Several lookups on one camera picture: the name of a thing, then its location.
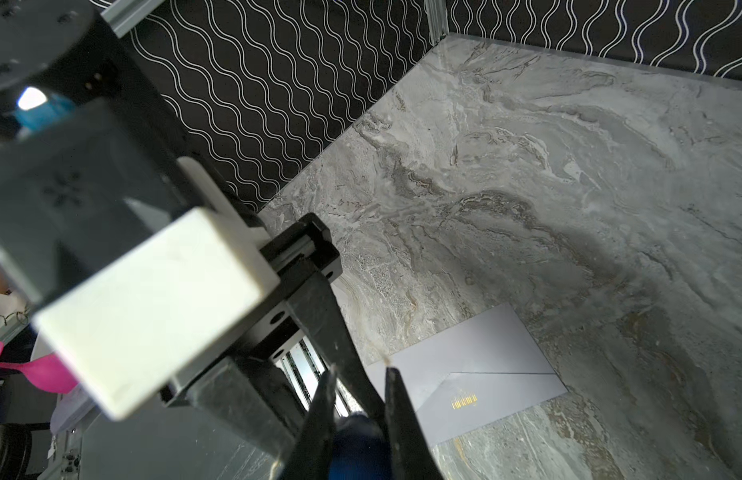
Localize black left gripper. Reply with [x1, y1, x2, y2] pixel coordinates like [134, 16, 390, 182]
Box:
[160, 213, 385, 460]

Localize aluminium corner post left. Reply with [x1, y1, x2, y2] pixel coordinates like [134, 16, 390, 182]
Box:
[424, 0, 449, 46]

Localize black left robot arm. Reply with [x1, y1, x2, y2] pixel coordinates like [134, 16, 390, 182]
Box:
[0, 1, 391, 479]

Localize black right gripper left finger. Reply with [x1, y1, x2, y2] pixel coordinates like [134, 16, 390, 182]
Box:
[279, 368, 337, 480]

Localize blue glue stick cap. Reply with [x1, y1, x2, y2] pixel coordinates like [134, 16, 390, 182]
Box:
[328, 413, 393, 480]

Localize white envelope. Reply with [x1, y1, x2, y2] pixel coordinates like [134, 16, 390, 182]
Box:
[365, 303, 567, 447]

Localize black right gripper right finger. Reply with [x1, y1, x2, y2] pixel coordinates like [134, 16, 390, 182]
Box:
[385, 367, 444, 480]

